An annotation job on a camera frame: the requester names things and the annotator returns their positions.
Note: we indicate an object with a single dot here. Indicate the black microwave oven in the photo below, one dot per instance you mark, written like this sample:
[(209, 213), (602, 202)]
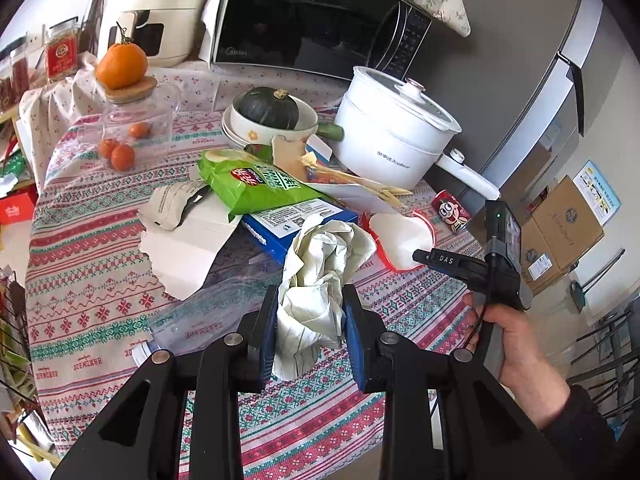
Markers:
[(310, 15)]

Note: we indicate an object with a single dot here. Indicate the brown cardboard piece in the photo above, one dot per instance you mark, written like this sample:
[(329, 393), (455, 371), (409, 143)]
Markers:
[(287, 157)]

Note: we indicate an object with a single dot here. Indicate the white shallow dish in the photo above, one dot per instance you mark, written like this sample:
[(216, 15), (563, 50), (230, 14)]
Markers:
[(230, 132)]

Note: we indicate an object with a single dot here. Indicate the black metal rack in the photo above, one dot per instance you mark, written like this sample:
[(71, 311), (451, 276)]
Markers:
[(610, 340)]

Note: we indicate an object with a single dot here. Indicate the glass jar with wooden lid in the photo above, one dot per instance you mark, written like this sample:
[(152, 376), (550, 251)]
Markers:
[(132, 92)]

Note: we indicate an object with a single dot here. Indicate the person's right hand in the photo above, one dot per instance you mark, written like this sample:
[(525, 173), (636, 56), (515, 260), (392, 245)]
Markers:
[(522, 360)]

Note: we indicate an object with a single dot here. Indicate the dark green squash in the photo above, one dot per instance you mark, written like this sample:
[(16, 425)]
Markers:
[(265, 107)]

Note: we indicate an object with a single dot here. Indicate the brown cardboard box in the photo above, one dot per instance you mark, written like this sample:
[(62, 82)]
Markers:
[(560, 230)]

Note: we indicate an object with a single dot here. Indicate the person's right forearm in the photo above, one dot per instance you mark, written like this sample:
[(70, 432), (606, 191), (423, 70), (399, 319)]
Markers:
[(580, 435)]

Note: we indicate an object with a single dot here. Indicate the white flower print bowl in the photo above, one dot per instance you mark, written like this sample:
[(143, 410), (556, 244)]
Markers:
[(300, 132)]

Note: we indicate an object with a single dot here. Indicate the clear jar with red label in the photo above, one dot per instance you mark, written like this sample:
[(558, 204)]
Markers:
[(61, 52)]

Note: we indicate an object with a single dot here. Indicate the blue and white leaflet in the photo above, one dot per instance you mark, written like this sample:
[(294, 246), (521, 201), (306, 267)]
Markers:
[(597, 192)]

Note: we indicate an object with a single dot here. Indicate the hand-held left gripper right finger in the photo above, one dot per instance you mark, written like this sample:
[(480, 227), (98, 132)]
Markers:
[(352, 340)]

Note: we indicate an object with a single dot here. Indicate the crushed clear plastic bottle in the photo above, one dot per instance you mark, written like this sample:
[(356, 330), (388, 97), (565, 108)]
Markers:
[(200, 310)]

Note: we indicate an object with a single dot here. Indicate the small orange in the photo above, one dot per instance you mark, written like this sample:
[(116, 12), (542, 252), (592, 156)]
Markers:
[(139, 130), (106, 149), (123, 157)]

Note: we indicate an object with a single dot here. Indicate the green chip bag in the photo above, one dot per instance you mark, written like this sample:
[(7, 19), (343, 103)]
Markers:
[(250, 185)]

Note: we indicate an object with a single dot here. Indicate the red drink can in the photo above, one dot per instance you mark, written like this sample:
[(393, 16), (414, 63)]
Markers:
[(450, 210)]

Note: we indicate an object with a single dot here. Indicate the striped white paper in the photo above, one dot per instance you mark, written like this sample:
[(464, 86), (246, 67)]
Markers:
[(310, 280)]

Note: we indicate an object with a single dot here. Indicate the large tangerine with stem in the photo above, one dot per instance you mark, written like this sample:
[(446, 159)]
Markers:
[(122, 65)]

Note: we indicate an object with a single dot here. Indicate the white electric pot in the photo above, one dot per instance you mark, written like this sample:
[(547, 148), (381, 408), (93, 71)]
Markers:
[(380, 155)]

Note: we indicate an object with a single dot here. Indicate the wooden disposable chopsticks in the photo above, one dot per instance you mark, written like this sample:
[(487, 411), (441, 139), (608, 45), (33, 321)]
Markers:
[(350, 177)]

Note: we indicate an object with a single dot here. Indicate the blue cardboard box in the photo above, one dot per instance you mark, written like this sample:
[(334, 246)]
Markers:
[(277, 221)]

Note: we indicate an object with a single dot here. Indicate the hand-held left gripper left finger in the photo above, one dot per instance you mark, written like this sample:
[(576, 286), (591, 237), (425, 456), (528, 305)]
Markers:
[(267, 332)]

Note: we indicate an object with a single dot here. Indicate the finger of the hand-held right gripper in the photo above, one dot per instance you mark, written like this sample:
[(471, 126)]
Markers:
[(442, 259)]

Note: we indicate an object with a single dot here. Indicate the red box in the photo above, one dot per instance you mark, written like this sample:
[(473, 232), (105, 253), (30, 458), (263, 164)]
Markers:
[(15, 207)]

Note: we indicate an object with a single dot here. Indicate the grey refrigerator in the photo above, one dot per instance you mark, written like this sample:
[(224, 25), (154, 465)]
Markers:
[(500, 60)]

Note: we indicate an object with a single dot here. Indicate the glass pot lid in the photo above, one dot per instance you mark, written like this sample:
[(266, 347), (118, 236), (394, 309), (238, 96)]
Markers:
[(415, 97)]

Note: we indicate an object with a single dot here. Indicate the red and white wrapper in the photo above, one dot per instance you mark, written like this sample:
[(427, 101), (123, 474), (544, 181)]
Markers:
[(400, 237)]

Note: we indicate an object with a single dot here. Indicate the torn grey packet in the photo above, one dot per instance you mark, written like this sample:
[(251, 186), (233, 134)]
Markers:
[(167, 202)]

